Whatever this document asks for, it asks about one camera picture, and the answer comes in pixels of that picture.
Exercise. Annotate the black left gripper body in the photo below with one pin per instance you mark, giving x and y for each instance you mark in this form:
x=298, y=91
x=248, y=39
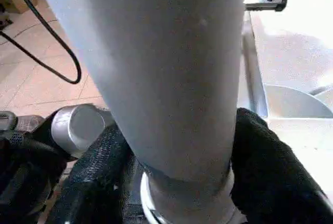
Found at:
x=268, y=0

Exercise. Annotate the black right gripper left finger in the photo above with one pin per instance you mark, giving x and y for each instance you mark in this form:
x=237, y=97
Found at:
x=99, y=182

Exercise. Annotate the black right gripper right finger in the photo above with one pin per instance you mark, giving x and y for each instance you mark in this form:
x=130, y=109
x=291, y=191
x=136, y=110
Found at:
x=270, y=182

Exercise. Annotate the white plastic table leg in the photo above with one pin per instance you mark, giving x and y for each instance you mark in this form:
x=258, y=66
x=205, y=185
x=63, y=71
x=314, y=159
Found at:
x=156, y=52

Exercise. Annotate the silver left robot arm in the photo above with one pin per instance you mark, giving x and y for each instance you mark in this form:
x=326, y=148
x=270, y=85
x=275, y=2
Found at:
x=83, y=127

